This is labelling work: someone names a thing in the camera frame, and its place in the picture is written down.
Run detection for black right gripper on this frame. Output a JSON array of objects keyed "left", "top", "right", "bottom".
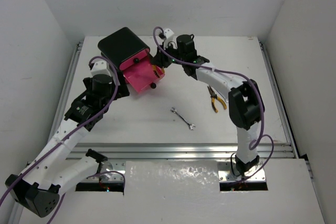
[{"left": 151, "top": 40, "right": 185, "bottom": 68}]

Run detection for yellow needle-nose pliers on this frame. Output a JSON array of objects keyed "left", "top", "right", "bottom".
[{"left": 152, "top": 65, "right": 165, "bottom": 79}]

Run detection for pink drawer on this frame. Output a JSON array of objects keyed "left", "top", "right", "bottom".
[
  {"left": 123, "top": 61, "right": 160, "bottom": 93},
  {"left": 119, "top": 48, "right": 150, "bottom": 71}
]

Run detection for pink top drawer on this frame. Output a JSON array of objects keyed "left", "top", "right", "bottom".
[{"left": 119, "top": 48, "right": 150, "bottom": 71}]

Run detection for yellow cutting pliers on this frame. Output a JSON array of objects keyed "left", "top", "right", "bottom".
[{"left": 207, "top": 86, "right": 227, "bottom": 113}]

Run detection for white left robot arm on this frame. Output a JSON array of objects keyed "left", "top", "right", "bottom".
[{"left": 5, "top": 74, "right": 130, "bottom": 218}]

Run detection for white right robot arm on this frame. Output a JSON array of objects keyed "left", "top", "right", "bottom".
[{"left": 152, "top": 31, "right": 265, "bottom": 176}]

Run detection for black drawer cabinet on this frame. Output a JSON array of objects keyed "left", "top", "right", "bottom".
[{"left": 98, "top": 27, "right": 150, "bottom": 69}]

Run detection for silver wrench lower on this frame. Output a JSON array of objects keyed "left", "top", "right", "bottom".
[{"left": 170, "top": 107, "right": 196, "bottom": 130}]

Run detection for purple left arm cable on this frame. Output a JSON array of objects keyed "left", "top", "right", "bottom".
[{"left": 0, "top": 56, "right": 120, "bottom": 224}]

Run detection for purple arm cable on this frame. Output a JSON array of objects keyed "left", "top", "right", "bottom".
[
  {"left": 153, "top": 26, "right": 275, "bottom": 183},
  {"left": 0, "top": 56, "right": 120, "bottom": 224}
]

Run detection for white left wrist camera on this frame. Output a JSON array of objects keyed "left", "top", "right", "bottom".
[{"left": 90, "top": 60, "right": 111, "bottom": 77}]

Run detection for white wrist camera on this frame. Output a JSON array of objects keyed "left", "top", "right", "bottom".
[
  {"left": 90, "top": 60, "right": 111, "bottom": 77},
  {"left": 159, "top": 28, "right": 174, "bottom": 44}
]

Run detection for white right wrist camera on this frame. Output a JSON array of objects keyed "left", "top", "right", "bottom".
[{"left": 159, "top": 28, "right": 174, "bottom": 44}]

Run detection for aluminium rail frame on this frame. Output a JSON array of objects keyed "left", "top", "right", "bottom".
[{"left": 59, "top": 37, "right": 297, "bottom": 171}]

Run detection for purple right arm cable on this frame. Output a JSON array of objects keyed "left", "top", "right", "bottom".
[{"left": 153, "top": 26, "right": 275, "bottom": 183}]

